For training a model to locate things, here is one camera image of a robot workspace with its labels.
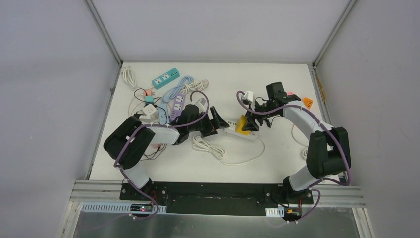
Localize white coiled cable right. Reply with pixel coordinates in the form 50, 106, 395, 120
291, 126, 309, 158

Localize pink cube adapter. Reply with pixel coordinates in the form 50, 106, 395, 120
151, 143, 164, 149

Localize orange power strip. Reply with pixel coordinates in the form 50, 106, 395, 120
302, 97, 314, 110

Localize teal plug adapter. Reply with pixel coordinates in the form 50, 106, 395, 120
144, 96, 154, 104

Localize white coiled cable left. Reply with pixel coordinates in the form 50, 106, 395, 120
121, 66, 138, 89

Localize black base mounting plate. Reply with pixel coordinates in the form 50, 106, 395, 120
119, 181, 314, 217

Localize white coiled cable centre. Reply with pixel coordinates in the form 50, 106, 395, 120
192, 135, 266, 166

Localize white coiled cable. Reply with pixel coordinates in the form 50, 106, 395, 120
291, 126, 309, 158
121, 66, 138, 89
192, 135, 266, 166

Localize white cable of purple strip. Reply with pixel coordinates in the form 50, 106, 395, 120
178, 78, 210, 96

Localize white cube socket adapter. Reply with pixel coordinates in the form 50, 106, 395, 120
142, 104, 158, 120

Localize light blue coiled cable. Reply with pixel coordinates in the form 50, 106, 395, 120
162, 76, 195, 104

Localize white usb power strip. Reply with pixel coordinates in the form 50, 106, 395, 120
223, 120, 258, 141

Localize teal power strip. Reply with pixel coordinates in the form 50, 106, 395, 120
152, 68, 180, 90

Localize yellow pink cube socket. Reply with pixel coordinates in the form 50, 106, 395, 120
235, 115, 251, 136

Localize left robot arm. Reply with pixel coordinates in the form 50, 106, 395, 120
103, 104, 229, 201

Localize light blue power strip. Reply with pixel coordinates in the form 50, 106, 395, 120
157, 103, 169, 125

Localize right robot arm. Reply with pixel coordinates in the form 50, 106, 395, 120
236, 82, 352, 203

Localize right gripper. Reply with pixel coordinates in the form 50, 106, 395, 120
242, 100, 279, 131

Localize small pink plug charger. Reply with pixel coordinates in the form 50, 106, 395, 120
143, 90, 154, 98

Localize purple power strip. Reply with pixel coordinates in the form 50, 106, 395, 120
169, 94, 186, 121

